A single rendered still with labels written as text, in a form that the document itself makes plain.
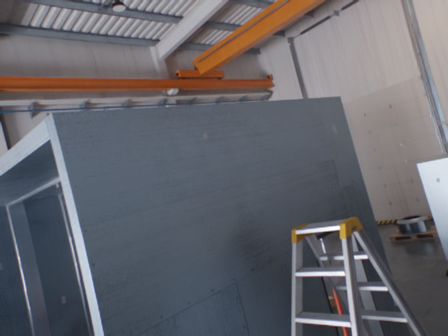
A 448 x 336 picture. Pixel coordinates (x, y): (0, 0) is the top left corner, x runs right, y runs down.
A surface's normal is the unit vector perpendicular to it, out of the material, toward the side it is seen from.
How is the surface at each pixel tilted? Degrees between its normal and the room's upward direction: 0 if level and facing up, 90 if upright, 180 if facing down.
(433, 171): 90
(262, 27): 90
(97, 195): 90
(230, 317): 90
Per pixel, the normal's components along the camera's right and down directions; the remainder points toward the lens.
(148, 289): 0.66, -0.21
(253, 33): -0.71, 0.14
